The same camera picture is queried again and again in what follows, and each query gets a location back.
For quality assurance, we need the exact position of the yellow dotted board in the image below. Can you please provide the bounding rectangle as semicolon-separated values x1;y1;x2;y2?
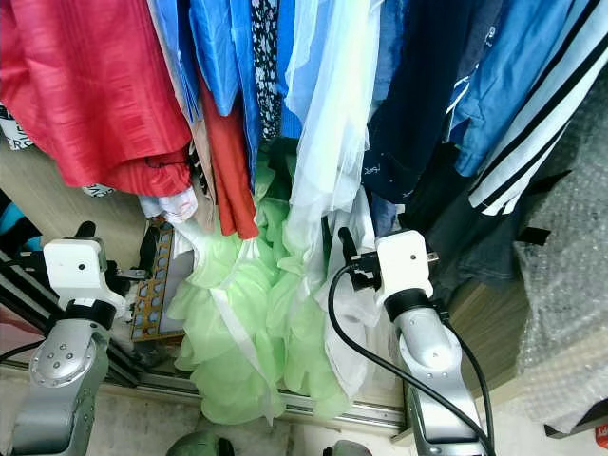
131;223;178;342

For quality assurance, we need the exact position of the white sheer garment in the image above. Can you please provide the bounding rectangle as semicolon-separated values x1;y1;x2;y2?
285;0;387;400

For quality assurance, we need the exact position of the blue denim shirt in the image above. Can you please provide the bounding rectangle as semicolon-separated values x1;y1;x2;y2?
451;0;582;178

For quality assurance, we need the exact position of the white garment with black print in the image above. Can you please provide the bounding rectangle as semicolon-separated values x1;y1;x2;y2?
0;103;117;199

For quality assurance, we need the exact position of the dark grey garment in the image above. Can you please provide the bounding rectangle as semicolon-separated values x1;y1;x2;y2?
399;142;573;297

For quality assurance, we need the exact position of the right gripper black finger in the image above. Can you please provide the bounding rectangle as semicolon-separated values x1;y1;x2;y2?
336;226;362;275

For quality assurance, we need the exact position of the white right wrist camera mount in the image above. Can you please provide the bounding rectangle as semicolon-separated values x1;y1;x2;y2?
375;230;434;307

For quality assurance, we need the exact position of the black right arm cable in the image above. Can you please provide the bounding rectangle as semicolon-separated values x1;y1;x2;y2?
440;321;497;449
327;264;497;456

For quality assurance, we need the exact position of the metal sliding door rail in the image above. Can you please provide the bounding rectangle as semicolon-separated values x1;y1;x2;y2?
0;366;410;434

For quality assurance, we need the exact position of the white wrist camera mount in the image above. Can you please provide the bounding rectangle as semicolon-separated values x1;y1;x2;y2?
44;237;126;319
375;230;434;307

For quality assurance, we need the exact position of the white pink patterned garment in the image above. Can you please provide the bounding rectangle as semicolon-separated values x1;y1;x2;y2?
138;190;201;225

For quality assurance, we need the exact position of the black cyan garment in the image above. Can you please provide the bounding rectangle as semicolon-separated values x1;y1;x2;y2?
0;198;26;240

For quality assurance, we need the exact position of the black floral hanging garment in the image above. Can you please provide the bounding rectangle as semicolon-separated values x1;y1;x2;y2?
250;0;282;143

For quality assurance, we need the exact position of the grey robot left leg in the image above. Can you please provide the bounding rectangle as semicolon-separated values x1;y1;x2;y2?
166;432;235;456

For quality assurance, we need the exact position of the blue knit garment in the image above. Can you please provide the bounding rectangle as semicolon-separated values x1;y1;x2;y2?
275;0;307;142

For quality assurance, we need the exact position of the navy hanging garment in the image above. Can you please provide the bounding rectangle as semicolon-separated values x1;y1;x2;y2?
361;0;487;206

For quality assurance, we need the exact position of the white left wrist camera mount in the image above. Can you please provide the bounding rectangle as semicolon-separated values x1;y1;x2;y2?
44;237;126;319

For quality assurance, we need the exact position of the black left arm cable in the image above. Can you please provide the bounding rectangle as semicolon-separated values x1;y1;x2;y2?
0;339;45;363

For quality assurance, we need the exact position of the orange hanging garment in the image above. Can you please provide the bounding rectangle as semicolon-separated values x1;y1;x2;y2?
199;90;260;239

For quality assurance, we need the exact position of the red hanging garment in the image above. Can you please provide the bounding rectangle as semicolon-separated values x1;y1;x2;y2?
0;0;194;199

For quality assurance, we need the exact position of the black white striped garment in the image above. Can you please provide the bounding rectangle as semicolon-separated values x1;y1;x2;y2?
468;0;608;218

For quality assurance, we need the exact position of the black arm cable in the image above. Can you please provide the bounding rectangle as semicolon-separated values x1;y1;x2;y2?
327;264;497;456
440;321;497;449
0;339;45;363

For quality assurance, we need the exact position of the green ruffled dress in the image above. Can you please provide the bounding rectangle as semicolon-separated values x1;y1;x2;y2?
166;157;353;427

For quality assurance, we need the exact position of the light blue hanging garment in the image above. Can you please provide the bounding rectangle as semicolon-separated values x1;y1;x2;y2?
188;0;263;174

